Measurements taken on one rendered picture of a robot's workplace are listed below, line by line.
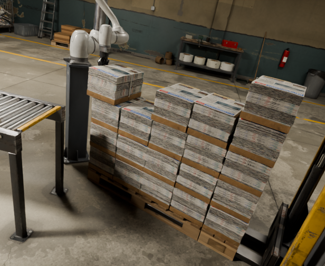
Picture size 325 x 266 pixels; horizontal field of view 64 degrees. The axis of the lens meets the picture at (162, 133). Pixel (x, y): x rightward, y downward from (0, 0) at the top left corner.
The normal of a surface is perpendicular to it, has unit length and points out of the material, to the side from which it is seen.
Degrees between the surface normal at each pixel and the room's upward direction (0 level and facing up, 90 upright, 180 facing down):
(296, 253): 90
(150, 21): 90
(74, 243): 0
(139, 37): 90
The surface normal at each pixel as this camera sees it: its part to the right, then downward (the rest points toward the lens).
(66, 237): 0.18, -0.89
